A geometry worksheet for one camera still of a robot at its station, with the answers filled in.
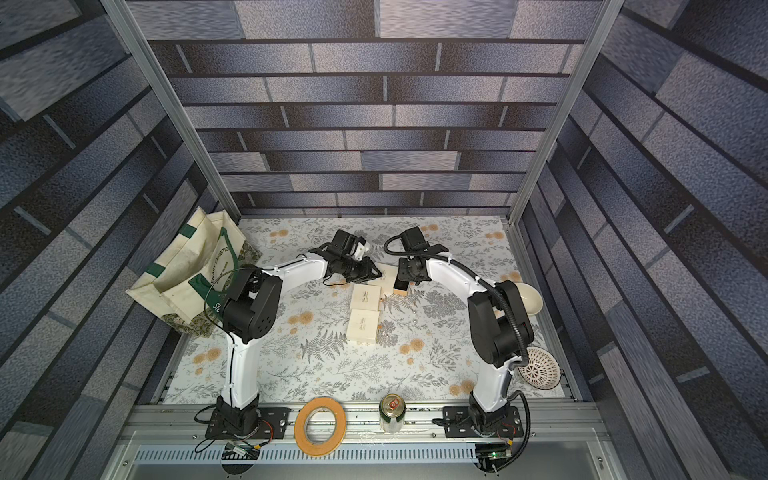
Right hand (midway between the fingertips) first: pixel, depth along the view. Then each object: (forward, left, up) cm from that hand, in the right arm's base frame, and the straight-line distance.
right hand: (407, 271), depth 95 cm
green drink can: (-41, +4, +3) cm, 41 cm away
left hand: (0, +9, -1) cm, 9 cm away
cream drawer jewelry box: (-18, +13, -4) cm, 22 cm away
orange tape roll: (-48, +22, -4) cm, 53 cm away
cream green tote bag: (-15, +58, +15) cm, 62 cm away
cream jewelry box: (-1, +6, -4) cm, 7 cm away
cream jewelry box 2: (-10, +13, -4) cm, 17 cm away
